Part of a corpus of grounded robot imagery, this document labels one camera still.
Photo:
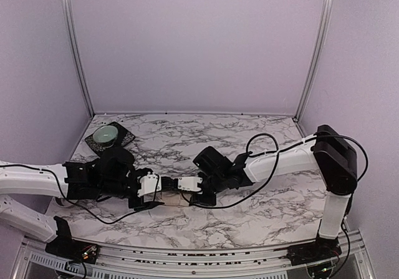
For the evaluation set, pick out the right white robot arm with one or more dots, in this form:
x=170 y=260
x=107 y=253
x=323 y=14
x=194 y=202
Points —
x=332 y=156

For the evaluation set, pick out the front aluminium rail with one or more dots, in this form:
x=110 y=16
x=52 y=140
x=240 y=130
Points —
x=118 y=261

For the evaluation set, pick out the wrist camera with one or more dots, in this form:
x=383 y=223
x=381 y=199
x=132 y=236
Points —
x=152 y=183
x=190 y=184

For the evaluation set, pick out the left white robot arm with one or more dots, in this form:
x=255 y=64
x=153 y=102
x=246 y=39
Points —
x=34 y=180

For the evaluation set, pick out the right aluminium frame post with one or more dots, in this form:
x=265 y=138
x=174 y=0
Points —
x=320 y=39

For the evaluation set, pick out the left aluminium frame post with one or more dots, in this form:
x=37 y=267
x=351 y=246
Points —
x=73 y=42

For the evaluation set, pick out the steel cup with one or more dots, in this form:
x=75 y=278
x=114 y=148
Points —
x=61 y=202

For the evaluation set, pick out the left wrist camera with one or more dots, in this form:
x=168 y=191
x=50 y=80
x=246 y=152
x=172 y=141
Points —
x=152 y=183

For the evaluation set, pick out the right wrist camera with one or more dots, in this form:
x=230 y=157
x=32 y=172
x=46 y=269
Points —
x=190 y=184

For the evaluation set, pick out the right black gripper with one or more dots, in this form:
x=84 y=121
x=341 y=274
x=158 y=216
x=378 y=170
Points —
x=207 y=196

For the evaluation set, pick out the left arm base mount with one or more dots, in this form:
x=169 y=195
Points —
x=66 y=247

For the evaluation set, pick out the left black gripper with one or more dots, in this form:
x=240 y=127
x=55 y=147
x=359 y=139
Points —
x=134 y=198

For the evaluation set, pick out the aluminium frame post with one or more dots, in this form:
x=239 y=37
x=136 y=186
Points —
x=320 y=39
x=73 y=42

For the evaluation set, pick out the beige folding umbrella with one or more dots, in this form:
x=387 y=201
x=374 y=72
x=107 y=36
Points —
x=172 y=199

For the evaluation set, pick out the green bowl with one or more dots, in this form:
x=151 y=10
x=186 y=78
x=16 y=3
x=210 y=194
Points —
x=105 y=134

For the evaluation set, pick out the black patterned mat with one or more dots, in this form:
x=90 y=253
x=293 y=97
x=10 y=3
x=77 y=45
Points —
x=123 y=139

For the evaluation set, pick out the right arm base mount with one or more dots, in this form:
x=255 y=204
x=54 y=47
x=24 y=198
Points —
x=322 y=248

